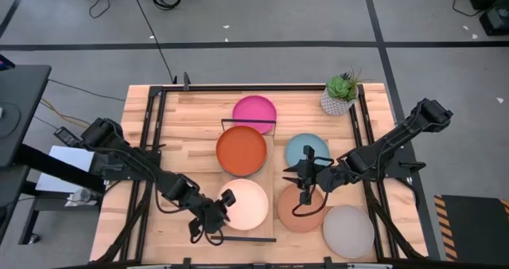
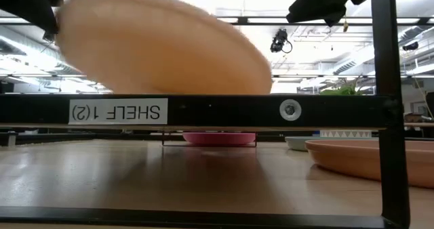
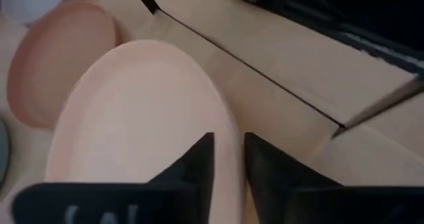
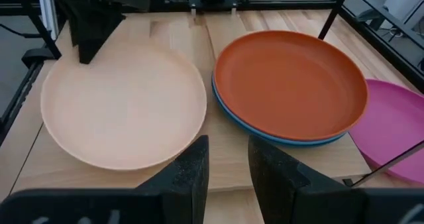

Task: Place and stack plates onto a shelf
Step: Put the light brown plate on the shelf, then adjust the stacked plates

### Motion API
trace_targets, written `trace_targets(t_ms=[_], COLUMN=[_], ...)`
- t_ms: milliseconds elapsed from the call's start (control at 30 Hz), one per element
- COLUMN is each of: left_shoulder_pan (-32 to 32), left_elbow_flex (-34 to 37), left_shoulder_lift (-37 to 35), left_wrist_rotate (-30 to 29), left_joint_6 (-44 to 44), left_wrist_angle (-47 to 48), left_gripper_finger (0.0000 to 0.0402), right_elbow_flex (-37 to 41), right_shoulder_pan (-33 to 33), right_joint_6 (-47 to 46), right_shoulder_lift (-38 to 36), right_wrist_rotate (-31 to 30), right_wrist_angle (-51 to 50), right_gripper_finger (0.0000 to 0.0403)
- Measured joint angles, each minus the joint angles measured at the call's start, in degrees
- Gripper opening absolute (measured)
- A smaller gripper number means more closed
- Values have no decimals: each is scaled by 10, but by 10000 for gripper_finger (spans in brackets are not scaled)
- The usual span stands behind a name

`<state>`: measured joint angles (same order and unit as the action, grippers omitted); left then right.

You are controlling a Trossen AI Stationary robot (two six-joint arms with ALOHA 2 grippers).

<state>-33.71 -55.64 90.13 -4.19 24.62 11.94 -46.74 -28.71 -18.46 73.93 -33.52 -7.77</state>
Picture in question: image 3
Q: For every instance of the black metal rig frame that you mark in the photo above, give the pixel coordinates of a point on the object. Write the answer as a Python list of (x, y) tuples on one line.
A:
[(364, 12)]

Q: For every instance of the terracotta plate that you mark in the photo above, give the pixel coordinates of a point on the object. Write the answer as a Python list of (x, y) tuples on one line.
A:
[(56, 65)]

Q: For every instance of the dusty blue plate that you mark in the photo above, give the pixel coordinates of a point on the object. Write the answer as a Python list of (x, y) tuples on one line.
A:
[(2, 151)]

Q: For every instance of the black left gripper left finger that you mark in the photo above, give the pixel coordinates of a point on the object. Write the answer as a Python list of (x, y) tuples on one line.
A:
[(132, 204)]

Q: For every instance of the pale peach plate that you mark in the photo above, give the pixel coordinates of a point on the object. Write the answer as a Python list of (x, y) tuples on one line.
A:
[(139, 111)]

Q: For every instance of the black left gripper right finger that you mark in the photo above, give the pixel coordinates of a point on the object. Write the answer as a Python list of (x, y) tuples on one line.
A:
[(298, 201)]

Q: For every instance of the pale grey plate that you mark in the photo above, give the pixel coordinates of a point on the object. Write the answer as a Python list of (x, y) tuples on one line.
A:
[(30, 0)]

